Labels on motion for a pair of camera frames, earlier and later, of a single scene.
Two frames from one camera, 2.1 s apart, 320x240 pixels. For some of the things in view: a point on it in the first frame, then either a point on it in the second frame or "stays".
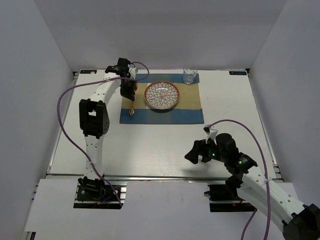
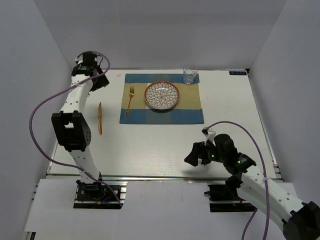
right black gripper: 199,148 stays
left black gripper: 129,94 -> 102,81
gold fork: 131,111 -> 131,93
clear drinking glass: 188,74 stays
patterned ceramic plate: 162,95 stays
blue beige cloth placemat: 187,110 stays
